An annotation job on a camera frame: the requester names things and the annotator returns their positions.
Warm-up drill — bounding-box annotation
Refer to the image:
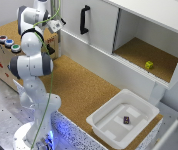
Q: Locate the black door handle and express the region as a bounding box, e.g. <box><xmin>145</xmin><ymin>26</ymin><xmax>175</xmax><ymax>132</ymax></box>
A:
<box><xmin>79</xmin><ymin>4</ymin><xmax>91</xmax><ymax>36</ymax></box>

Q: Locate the yellow block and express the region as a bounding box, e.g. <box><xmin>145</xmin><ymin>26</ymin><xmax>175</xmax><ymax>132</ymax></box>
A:
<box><xmin>144</xmin><ymin>60</ymin><xmax>154</xmax><ymax>71</ymax></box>

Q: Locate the white cabinet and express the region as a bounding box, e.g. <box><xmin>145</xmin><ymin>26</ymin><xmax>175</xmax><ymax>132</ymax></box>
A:
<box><xmin>60</xmin><ymin>0</ymin><xmax>178</xmax><ymax>108</ymax></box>

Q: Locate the purple block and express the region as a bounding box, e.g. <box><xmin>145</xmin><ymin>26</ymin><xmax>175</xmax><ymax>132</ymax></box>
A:
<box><xmin>122</xmin><ymin>115</ymin><xmax>130</xmax><ymax>125</ymax></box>

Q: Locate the green cable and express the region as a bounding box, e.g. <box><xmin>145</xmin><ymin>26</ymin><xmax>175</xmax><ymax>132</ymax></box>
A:
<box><xmin>30</xmin><ymin>0</ymin><xmax>63</xmax><ymax>150</ymax></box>

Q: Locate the white plastic box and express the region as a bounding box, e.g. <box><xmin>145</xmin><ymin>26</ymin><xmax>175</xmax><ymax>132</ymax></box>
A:
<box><xmin>85</xmin><ymin>88</ymin><xmax>161</xmax><ymax>150</ymax></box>

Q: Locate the green button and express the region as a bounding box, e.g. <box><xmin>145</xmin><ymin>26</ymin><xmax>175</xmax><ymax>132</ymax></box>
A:
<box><xmin>10</xmin><ymin>43</ymin><xmax>22</xmax><ymax>54</ymax></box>

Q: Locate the red button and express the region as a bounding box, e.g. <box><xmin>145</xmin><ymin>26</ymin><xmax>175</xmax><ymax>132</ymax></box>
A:
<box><xmin>0</xmin><ymin>34</ymin><xmax>8</xmax><ymax>45</ymax></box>

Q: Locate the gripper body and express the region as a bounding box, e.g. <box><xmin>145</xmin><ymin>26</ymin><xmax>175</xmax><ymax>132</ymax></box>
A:
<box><xmin>47</xmin><ymin>18</ymin><xmax>64</xmax><ymax>34</ymax></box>

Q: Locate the white sliding door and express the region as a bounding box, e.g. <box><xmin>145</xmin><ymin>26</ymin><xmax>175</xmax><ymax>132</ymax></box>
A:
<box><xmin>61</xmin><ymin>0</ymin><xmax>120</xmax><ymax>56</ymax></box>

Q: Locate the blue button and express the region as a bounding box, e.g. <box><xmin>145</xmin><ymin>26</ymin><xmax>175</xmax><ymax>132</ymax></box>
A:
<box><xmin>4</xmin><ymin>38</ymin><xmax>15</xmax><ymax>49</ymax></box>

